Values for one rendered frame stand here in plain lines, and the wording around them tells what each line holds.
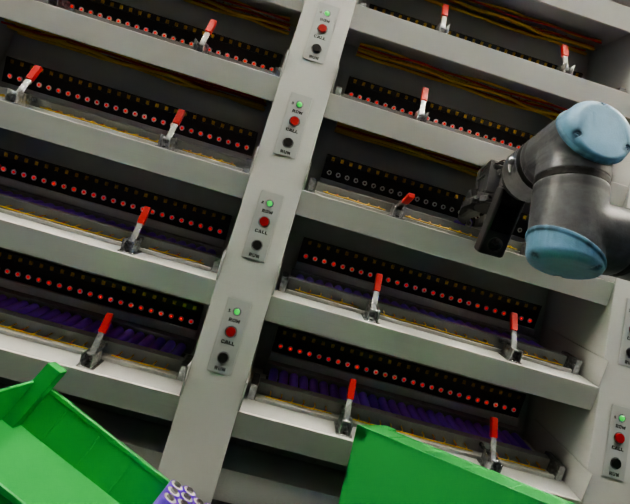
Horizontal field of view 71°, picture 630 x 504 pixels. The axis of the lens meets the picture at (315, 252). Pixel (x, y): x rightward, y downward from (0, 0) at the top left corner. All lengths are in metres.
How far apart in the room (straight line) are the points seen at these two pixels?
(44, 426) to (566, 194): 0.68
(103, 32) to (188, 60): 0.16
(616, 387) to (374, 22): 0.81
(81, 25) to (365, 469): 0.87
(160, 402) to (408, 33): 0.81
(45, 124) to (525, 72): 0.90
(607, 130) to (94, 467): 0.74
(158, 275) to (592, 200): 0.64
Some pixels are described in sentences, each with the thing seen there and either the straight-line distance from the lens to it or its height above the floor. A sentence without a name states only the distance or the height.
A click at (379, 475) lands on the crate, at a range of 0.64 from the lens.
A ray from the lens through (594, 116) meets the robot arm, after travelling 0.68.
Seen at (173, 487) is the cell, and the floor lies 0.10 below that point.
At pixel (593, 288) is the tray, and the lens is 0.98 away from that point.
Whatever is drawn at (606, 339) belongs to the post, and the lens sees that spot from 0.98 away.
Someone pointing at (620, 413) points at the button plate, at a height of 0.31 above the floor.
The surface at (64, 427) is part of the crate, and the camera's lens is 0.64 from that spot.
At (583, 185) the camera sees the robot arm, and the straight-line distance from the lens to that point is 0.64.
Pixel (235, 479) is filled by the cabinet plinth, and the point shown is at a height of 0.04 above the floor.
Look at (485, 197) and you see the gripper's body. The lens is 0.83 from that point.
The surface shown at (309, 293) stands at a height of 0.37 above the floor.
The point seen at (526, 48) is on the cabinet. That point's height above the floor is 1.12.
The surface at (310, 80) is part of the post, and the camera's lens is 0.88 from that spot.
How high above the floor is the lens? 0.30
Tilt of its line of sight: 10 degrees up
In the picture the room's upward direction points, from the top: 15 degrees clockwise
